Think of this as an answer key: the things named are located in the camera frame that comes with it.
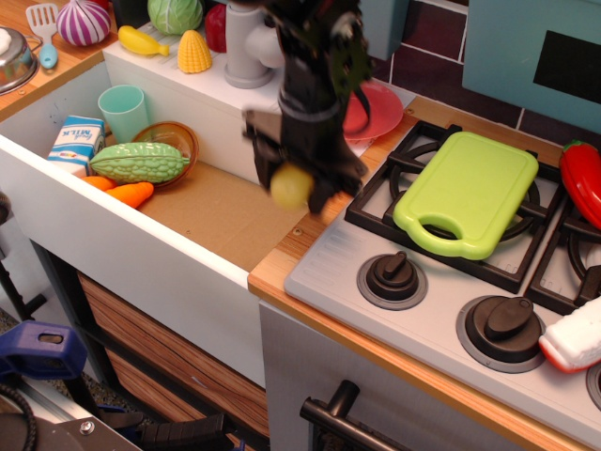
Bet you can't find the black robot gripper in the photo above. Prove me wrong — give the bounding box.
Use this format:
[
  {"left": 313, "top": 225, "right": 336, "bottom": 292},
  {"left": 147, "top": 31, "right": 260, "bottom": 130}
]
[{"left": 243, "top": 91, "right": 367, "bottom": 214}]

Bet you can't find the yellow toy potato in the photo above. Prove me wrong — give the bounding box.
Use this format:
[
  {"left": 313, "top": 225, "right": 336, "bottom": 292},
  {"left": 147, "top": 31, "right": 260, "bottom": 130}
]
[{"left": 270, "top": 163, "right": 314, "bottom": 210}]

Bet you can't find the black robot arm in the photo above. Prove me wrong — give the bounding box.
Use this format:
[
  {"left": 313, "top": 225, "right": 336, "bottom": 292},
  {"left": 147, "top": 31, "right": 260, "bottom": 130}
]
[{"left": 231, "top": 1, "right": 372, "bottom": 214}]

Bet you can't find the red plastic plate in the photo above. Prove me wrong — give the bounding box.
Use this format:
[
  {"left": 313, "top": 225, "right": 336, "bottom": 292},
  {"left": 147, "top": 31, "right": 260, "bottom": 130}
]
[{"left": 343, "top": 81, "right": 404, "bottom": 141}]

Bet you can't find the black left burner grate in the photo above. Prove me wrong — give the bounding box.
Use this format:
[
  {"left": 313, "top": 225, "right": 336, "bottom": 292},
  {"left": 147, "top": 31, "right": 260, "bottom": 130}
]
[{"left": 345, "top": 121, "right": 562, "bottom": 293}]

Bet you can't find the black burner grate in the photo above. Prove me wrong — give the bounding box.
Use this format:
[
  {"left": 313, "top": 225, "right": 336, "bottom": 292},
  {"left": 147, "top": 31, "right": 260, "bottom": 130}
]
[
  {"left": 345, "top": 121, "right": 562, "bottom": 293},
  {"left": 526, "top": 199, "right": 600, "bottom": 315}
]

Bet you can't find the orange translucent bowl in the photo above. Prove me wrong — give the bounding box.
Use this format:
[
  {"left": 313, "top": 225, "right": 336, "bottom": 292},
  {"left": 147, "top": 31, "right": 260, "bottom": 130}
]
[{"left": 133, "top": 121, "right": 199, "bottom": 189}]

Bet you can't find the grey toy faucet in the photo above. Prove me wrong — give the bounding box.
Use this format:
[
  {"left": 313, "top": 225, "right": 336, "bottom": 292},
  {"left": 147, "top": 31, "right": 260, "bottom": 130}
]
[{"left": 224, "top": 2, "right": 285, "bottom": 89}]

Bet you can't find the small black stove knob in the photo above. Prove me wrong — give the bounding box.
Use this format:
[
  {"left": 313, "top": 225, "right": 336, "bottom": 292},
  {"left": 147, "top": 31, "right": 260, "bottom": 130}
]
[{"left": 357, "top": 251, "right": 428, "bottom": 311}]

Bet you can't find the yellow toy corn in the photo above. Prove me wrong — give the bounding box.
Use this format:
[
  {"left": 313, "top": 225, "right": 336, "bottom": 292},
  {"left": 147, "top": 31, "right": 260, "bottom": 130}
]
[{"left": 177, "top": 30, "right": 212, "bottom": 74}]

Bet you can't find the green toy bitter gourd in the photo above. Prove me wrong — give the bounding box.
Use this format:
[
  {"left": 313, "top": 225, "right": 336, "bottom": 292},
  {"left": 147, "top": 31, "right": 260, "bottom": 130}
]
[{"left": 90, "top": 142, "right": 190, "bottom": 184}]

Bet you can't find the orange toy carrot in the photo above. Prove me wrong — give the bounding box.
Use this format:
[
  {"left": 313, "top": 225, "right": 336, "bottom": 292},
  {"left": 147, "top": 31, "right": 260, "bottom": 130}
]
[
  {"left": 106, "top": 181, "right": 154, "bottom": 209},
  {"left": 82, "top": 176, "right": 117, "bottom": 192}
]

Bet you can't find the red toy bell pepper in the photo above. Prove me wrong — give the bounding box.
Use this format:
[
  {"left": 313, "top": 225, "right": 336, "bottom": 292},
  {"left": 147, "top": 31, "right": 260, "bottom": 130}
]
[{"left": 205, "top": 4, "right": 227, "bottom": 54}]

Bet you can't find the teal plastic cup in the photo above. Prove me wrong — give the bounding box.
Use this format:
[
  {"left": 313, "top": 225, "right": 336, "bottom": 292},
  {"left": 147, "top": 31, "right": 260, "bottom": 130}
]
[{"left": 98, "top": 85, "right": 149, "bottom": 143}]

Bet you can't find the green plastic cutting board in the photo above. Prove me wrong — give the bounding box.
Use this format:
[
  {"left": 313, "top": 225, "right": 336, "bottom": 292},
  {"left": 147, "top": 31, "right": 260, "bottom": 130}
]
[{"left": 393, "top": 132, "right": 539, "bottom": 260}]

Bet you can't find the grey stove top panel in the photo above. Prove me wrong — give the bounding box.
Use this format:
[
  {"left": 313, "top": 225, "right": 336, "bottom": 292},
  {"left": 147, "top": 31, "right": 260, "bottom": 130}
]
[{"left": 284, "top": 119, "right": 601, "bottom": 450}]

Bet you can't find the green toy cabbage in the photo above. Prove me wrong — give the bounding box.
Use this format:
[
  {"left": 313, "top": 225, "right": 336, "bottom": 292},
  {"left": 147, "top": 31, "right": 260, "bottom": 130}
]
[{"left": 147, "top": 0, "right": 205, "bottom": 36}]

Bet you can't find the yellow toy banana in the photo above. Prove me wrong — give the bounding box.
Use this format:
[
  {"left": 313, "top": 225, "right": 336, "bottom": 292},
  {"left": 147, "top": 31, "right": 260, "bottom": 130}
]
[{"left": 117, "top": 25, "right": 170, "bottom": 56}]

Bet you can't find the toy milk carton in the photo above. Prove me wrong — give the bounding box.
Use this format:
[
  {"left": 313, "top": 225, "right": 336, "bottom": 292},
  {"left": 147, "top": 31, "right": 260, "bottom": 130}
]
[{"left": 47, "top": 116, "right": 105, "bottom": 178}]

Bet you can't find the purple striped toy onion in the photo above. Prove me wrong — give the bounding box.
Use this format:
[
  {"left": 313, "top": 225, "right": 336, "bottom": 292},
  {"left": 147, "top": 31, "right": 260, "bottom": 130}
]
[{"left": 56, "top": 1, "right": 112, "bottom": 47}]

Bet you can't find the large black stove knob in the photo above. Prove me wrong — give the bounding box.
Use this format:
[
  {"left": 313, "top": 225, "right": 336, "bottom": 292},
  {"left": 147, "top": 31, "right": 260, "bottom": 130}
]
[{"left": 455, "top": 295, "right": 546, "bottom": 374}]

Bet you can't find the red toy chili pepper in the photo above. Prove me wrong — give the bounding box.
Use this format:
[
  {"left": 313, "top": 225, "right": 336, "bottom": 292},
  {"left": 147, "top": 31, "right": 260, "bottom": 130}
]
[{"left": 560, "top": 140, "right": 600, "bottom": 228}]

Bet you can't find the white blue toy spatula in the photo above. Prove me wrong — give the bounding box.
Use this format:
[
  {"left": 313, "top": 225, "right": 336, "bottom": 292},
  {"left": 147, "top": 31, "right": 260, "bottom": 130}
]
[{"left": 25, "top": 3, "right": 59, "bottom": 70}]

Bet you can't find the metal pot with lid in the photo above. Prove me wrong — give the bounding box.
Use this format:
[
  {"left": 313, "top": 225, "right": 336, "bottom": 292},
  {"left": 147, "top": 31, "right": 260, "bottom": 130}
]
[{"left": 1, "top": 26, "right": 42, "bottom": 95}]

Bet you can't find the black right burner grate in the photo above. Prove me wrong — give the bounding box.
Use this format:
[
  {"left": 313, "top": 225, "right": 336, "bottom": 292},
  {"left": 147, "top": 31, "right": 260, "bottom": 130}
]
[{"left": 526, "top": 199, "right": 600, "bottom": 315}]

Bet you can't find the blue clamp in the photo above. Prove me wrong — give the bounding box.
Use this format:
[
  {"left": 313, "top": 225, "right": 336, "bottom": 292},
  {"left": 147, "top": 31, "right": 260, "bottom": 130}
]
[{"left": 1, "top": 320, "right": 87, "bottom": 381}]

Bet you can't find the white red toy bottle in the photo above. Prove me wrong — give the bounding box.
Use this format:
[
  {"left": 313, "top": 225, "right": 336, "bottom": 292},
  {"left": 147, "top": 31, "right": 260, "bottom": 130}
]
[{"left": 538, "top": 297, "right": 600, "bottom": 373}]

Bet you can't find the black oven door handle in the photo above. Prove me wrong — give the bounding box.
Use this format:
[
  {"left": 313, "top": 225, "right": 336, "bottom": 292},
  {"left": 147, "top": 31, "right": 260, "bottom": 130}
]
[{"left": 300, "top": 380, "right": 405, "bottom": 450}]

